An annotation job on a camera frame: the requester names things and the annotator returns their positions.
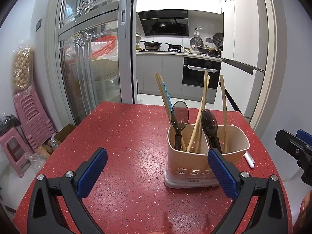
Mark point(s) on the black frying pan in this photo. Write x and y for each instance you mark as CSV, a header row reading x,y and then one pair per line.
x,y
174,46

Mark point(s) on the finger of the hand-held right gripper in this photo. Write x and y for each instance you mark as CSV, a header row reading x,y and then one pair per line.
x,y
306,137
287,141

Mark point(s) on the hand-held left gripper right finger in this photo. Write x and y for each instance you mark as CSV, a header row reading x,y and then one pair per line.
x,y
223,173

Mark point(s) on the gold-speckled wooden chopstick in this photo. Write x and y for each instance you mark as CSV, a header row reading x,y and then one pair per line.
x,y
223,102

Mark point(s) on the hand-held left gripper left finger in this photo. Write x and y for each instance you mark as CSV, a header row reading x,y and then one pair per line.
x,y
93,170

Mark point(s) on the clear bag of nuts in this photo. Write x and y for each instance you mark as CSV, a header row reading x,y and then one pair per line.
x,y
23,68

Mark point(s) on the plain wooden chopstick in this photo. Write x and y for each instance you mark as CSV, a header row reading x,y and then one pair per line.
x,y
198,136
205,78
159,82

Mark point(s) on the blue-patterned wooden chopstick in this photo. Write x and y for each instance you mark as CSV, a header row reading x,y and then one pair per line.
x,y
167,93

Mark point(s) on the dark translucent plastic spoon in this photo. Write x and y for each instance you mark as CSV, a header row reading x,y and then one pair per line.
x,y
209,123
180,114

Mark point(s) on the beige plastic cutlery holder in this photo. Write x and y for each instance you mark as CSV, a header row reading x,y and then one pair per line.
x,y
190,160

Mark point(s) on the cardboard box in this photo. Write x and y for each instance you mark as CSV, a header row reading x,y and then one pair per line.
x,y
64,134

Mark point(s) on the black wok with lid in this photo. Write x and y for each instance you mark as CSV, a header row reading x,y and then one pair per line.
x,y
151,45

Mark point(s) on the pink plastic stool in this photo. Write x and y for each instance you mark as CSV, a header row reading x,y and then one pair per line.
x,y
12,148

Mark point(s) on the sliding glass door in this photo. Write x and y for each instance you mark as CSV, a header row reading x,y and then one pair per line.
x,y
97,90

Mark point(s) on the black range hood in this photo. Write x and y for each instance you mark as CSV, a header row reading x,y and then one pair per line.
x,y
163,23

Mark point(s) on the grey kitchen base cabinets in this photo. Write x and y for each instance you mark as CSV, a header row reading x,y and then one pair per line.
x,y
158,75

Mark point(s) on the black plastic bag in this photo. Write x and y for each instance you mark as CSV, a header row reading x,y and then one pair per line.
x,y
8,123

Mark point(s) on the dark wall switch panel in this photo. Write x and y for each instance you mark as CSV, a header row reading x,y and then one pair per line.
x,y
38,24

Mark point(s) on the red plastic basket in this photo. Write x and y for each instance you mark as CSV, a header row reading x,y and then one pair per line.
x,y
104,45

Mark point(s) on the plastic bag of potatoes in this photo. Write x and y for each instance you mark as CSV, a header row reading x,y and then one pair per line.
x,y
43,151

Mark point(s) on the black built-in oven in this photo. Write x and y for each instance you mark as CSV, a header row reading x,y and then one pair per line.
x,y
195,80

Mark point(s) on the stack of pink plastic stools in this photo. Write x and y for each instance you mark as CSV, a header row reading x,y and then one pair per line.
x,y
34,119

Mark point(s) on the white refrigerator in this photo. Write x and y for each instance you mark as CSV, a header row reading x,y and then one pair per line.
x,y
241,29

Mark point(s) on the round black rack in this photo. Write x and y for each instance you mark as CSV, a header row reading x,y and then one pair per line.
x,y
218,39

